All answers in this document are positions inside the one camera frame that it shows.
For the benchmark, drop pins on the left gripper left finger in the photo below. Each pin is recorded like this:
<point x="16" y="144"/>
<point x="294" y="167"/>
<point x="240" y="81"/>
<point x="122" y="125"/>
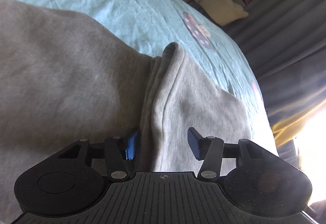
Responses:
<point x="120" y="155"/>

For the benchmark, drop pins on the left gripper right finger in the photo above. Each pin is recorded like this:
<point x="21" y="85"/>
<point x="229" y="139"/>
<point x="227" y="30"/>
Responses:
<point x="210" y="151"/>

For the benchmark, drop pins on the grey pants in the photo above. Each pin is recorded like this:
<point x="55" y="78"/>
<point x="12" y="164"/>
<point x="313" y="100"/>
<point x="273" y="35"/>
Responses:
<point x="64" y="77"/>

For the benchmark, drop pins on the grey curtain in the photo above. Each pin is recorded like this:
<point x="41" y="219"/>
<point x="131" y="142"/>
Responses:
<point x="284" y="43"/>

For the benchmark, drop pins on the light blue bed sheet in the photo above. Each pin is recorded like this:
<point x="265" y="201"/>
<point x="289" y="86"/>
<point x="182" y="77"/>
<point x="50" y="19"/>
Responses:
<point x="149" y="25"/>

